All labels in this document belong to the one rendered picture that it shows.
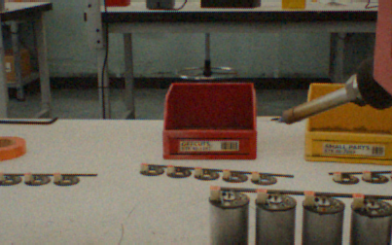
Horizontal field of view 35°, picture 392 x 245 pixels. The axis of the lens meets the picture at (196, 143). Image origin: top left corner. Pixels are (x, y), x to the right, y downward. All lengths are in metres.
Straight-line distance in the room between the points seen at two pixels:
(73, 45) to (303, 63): 1.77
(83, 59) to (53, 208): 4.42
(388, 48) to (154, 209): 0.31
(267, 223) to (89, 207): 0.21
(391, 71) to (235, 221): 0.15
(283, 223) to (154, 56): 4.49
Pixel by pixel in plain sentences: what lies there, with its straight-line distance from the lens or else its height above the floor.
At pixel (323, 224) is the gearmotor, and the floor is 0.80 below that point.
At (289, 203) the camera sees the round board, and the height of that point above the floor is 0.81.
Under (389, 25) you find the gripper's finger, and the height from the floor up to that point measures 0.92.
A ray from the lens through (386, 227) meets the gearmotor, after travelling 0.37.
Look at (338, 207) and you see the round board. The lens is 0.37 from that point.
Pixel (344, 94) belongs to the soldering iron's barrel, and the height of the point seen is 0.89.
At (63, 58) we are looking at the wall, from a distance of 4.99.
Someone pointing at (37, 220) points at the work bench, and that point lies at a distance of 0.52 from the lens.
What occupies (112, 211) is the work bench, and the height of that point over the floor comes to 0.75.
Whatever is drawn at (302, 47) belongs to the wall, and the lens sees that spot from 4.79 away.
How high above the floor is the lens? 0.95
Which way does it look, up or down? 16 degrees down
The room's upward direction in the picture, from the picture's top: 1 degrees counter-clockwise
